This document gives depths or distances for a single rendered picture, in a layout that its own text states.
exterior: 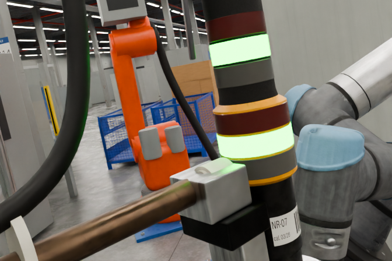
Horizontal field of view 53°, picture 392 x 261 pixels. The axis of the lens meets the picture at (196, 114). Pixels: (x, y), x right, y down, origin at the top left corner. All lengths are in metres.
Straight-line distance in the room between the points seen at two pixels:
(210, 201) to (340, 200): 0.30
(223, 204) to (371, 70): 0.48
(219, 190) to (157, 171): 3.85
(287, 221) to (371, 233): 0.72
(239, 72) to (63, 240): 0.12
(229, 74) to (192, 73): 7.97
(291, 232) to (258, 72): 0.09
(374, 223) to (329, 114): 0.41
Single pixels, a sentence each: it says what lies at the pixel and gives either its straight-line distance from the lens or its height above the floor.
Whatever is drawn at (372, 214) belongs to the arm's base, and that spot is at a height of 1.22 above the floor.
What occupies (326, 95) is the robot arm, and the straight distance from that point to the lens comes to 0.62.
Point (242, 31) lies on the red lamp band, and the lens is 0.21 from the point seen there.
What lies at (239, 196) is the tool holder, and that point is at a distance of 0.20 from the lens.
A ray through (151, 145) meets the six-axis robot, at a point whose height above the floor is 0.87.
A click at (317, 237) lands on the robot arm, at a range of 0.48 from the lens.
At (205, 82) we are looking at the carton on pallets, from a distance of 8.14.
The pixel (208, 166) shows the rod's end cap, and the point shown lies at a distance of 0.20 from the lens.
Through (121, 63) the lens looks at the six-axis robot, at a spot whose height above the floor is 1.74.
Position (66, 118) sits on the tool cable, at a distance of 0.17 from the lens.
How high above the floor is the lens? 1.61
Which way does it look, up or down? 8 degrees down
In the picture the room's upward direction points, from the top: 11 degrees counter-clockwise
